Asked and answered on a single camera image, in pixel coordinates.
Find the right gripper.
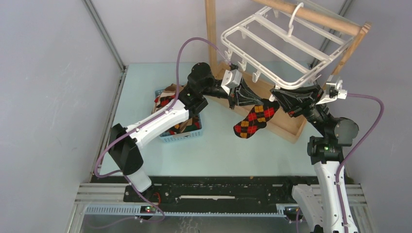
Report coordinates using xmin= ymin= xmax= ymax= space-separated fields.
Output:
xmin=270 ymin=83 xmax=332 ymax=138

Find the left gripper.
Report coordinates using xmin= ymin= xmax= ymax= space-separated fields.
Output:
xmin=200 ymin=77 xmax=263 ymax=110

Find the red black argyle sock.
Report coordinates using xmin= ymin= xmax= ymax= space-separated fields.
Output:
xmin=233 ymin=99 xmax=280 ymax=139

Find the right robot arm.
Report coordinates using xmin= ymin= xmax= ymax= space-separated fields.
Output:
xmin=271 ymin=85 xmax=359 ymax=233

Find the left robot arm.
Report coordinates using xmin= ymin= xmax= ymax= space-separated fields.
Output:
xmin=107 ymin=63 xmax=263 ymax=202

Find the wooden hanger stand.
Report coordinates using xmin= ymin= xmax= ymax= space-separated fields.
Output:
xmin=205 ymin=0 xmax=372 ymax=144

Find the white plastic clip hanger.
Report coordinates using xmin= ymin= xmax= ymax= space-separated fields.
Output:
xmin=220 ymin=6 xmax=354 ymax=89

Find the pile of socks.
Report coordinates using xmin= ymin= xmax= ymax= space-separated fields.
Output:
xmin=151 ymin=83 xmax=202 ymax=135

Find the light blue perforated basket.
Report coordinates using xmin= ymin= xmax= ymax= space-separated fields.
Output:
xmin=152 ymin=89 xmax=203 ymax=142

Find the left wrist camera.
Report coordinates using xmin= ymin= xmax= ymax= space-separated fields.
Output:
xmin=221 ymin=69 xmax=242 ymax=95

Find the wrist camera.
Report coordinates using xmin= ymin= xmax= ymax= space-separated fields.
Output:
xmin=221 ymin=69 xmax=242 ymax=95
xmin=316 ymin=75 xmax=347 ymax=105

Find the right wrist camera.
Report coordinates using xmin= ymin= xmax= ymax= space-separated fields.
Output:
xmin=316 ymin=75 xmax=347 ymax=105

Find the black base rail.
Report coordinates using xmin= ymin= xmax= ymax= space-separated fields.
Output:
xmin=91 ymin=175 xmax=323 ymax=216

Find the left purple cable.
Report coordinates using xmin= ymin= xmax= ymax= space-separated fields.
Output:
xmin=94 ymin=37 xmax=232 ymax=224

